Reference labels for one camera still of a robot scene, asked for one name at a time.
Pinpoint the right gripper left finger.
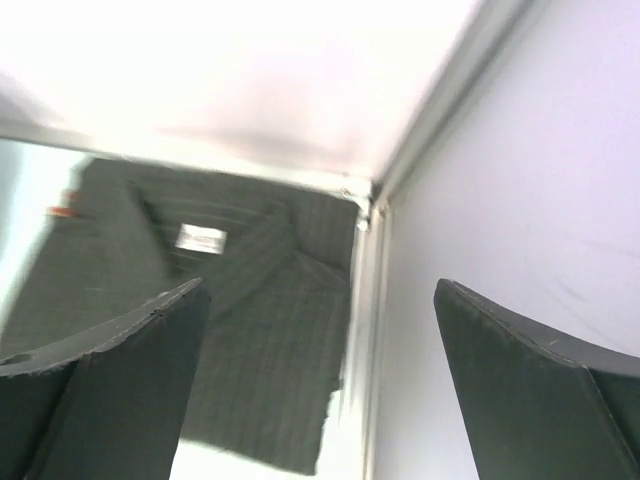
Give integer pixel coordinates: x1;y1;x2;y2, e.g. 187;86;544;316
1;278;210;479

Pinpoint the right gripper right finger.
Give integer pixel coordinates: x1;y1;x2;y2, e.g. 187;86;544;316
434;279;639;480

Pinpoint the dark striped long sleeve shirt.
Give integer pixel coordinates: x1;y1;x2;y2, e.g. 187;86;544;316
1;159;359;475

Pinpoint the right aluminium corner post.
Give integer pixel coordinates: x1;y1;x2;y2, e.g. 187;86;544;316
372;1;549;209

